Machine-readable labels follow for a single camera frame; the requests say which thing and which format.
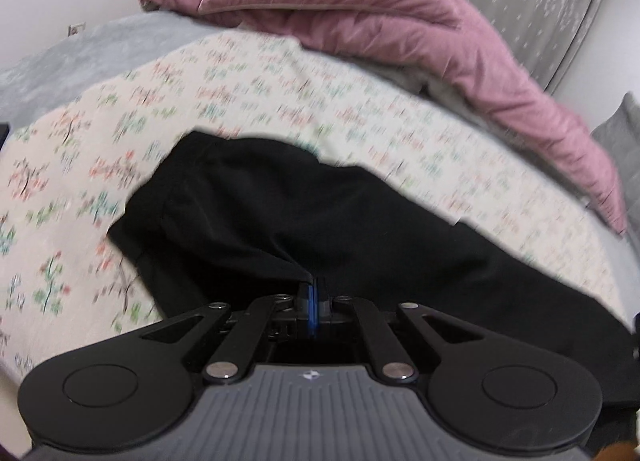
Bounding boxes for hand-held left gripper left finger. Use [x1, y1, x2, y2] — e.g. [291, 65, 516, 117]
[141, 281, 317, 384]

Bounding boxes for grey blanket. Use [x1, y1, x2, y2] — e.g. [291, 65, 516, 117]
[0, 11, 301, 128]

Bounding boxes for pink duvet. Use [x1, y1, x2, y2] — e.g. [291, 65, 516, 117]
[137, 0, 629, 237]

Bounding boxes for black pants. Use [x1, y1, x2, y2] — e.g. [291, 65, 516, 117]
[107, 130, 640, 409]

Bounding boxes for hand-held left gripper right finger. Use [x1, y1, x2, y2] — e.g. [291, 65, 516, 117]
[316, 279, 482, 385]

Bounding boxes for grey cushion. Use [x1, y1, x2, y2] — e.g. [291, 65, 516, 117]
[590, 91, 640, 222]

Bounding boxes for floral printed bedsheet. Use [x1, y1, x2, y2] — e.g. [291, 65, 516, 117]
[0, 34, 626, 392]

